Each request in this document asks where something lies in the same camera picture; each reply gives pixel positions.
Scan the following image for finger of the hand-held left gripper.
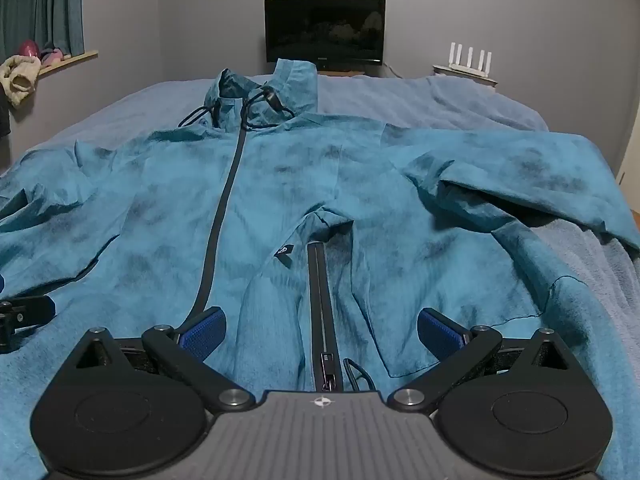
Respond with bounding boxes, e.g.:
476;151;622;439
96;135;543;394
0;295;57;354

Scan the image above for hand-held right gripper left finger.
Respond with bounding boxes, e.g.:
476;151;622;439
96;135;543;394
75;306;257;413

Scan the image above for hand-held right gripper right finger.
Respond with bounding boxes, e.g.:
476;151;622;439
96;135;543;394
389;306;568;413

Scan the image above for teal zip jacket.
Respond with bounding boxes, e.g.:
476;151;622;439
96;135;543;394
0;58;640;480

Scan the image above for cream plush cloth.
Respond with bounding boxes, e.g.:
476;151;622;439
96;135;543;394
0;55;42;109

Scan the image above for blue-grey bed cover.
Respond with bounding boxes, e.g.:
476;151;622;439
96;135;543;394
0;74;551;181

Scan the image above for wooden window sill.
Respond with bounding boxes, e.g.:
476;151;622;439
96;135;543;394
37;50;99;78

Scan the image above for white bedside table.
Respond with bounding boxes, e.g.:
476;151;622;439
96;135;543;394
433;64;500;87

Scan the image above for white router with antennas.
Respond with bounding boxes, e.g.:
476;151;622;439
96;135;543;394
433;42;498;81

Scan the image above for dark teal curtain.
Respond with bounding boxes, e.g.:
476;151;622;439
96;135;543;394
0;0;86;61

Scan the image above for black monitor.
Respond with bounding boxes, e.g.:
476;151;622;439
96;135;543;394
264;0;387;72

